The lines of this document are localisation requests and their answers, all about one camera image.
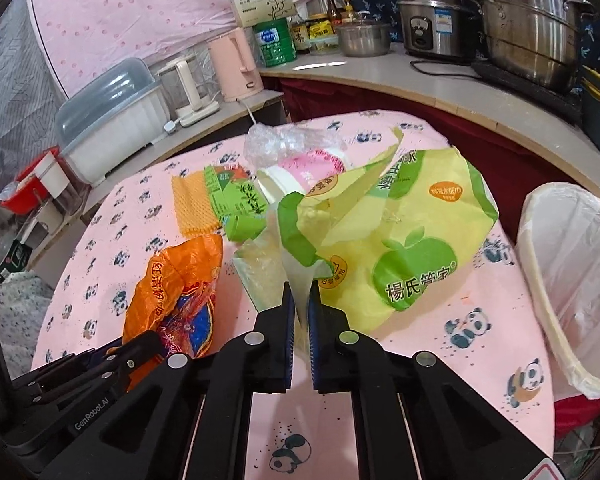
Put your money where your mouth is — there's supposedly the orange plastic snack bag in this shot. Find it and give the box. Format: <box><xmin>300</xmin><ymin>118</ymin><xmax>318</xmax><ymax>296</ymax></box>
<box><xmin>122</xmin><ymin>233</ymin><xmax>223</xmax><ymax>388</ymax></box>

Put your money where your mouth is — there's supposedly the yellow green tissue package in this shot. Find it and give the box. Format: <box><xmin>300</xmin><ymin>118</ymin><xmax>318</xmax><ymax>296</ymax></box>
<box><xmin>234</xmin><ymin>128</ymin><xmax>498</xmax><ymax>333</ymax></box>

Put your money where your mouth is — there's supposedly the white lined trash bin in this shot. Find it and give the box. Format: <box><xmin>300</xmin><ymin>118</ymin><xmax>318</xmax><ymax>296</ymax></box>
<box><xmin>516</xmin><ymin>182</ymin><xmax>600</xmax><ymax>400</ymax></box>

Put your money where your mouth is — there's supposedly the pink panda tablecloth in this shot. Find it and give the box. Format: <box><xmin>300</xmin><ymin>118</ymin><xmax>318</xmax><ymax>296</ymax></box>
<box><xmin>32</xmin><ymin>136</ymin><xmax>554</xmax><ymax>479</ymax></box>

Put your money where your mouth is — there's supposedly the small yellow foam net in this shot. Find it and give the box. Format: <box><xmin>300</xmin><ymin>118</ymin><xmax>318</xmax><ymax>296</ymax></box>
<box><xmin>171</xmin><ymin>171</ymin><xmax>221</xmax><ymax>238</ymax></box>

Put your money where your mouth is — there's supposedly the red white container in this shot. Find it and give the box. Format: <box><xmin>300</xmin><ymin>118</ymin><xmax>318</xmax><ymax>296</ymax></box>
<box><xmin>0</xmin><ymin>146</ymin><xmax>79</xmax><ymax>216</ymax></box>

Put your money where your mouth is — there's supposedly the green wrapper strip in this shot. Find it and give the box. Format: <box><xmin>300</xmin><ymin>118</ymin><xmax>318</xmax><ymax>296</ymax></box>
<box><xmin>204</xmin><ymin>165</ymin><xmax>268</xmax><ymax>243</ymax></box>

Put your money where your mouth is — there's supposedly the pink white paper cup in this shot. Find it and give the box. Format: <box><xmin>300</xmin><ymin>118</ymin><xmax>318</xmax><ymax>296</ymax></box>
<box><xmin>257</xmin><ymin>148</ymin><xmax>351</xmax><ymax>203</ymax></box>

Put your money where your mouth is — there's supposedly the clear plastic wrap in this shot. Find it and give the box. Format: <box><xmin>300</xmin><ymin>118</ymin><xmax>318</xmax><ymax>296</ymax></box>
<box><xmin>244</xmin><ymin>122</ymin><xmax>347</xmax><ymax>168</ymax></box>

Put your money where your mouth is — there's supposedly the glass electric kettle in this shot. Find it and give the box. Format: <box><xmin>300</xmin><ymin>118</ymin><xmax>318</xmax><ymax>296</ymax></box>
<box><xmin>156</xmin><ymin>53</ymin><xmax>220</xmax><ymax>128</ymax></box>

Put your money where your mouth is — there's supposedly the pink electric kettle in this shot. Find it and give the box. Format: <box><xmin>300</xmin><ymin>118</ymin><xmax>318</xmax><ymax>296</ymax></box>
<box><xmin>208</xmin><ymin>27</ymin><xmax>263</xmax><ymax>102</ymax></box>

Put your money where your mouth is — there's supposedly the black induction cooktop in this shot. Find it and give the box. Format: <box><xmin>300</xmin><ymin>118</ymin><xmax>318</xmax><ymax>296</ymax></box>
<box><xmin>471</xmin><ymin>61</ymin><xmax>582</xmax><ymax>127</ymax></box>

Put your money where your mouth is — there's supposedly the green tin can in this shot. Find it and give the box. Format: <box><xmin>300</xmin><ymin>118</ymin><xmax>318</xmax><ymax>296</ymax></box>
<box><xmin>252</xmin><ymin>18</ymin><xmax>297</xmax><ymax>67</ymax></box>

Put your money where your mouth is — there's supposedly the small steel pot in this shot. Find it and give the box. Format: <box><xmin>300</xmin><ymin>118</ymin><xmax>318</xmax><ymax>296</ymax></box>
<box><xmin>336</xmin><ymin>20</ymin><xmax>391</xmax><ymax>58</ymax></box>

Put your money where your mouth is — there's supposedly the steel rice cooker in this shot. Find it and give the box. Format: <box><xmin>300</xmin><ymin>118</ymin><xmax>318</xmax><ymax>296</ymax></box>
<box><xmin>398</xmin><ymin>0</ymin><xmax>477</xmax><ymax>62</ymax></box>

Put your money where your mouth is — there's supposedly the white cardboard box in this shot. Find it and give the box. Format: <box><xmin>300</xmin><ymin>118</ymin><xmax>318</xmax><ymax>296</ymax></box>
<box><xmin>230</xmin><ymin>0</ymin><xmax>297</xmax><ymax>28</ymax></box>

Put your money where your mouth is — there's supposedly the large steel steamer pot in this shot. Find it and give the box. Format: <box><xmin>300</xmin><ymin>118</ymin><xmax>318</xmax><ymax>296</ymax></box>
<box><xmin>469</xmin><ymin>0</ymin><xmax>596</xmax><ymax>91</ymax></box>

